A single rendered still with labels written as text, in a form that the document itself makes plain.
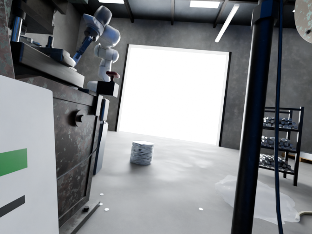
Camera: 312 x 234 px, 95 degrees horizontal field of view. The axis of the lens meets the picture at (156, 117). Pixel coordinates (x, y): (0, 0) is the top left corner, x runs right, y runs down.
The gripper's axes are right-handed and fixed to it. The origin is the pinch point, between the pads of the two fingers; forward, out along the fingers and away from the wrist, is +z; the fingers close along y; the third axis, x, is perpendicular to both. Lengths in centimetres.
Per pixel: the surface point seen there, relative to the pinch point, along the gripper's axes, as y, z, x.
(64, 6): -8.2, -15.8, 15.3
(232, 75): 109, -315, -413
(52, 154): -36, 44, -6
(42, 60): -30.2, 17.8, 9.7
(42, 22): -14.7, 0.5, 17.3
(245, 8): 70, -468, -297
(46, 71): -28.8, 20.3, 7.2
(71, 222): -21, 73, -29
